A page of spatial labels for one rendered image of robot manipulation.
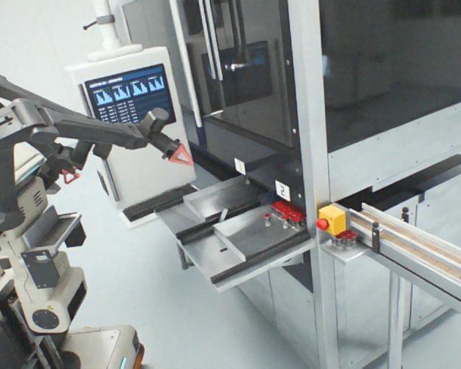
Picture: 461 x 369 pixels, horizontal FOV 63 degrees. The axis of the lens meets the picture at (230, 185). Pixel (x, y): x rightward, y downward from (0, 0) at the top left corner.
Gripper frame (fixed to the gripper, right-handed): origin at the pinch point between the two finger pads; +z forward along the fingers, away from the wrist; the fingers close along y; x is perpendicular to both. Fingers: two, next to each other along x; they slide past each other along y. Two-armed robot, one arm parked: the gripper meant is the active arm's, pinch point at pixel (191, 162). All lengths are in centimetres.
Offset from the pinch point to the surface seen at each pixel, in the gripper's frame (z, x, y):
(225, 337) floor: 71, 88, 56
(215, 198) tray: 17.6, 19.0, 41.7
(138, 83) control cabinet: -46, 0, 61
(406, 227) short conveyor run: 68, -28, -10
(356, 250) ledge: 62, -11, -8
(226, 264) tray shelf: 30.6, 19.9, -8.7
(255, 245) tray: 36.6, 11.3, 0.4
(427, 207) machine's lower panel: 91, -36, 29
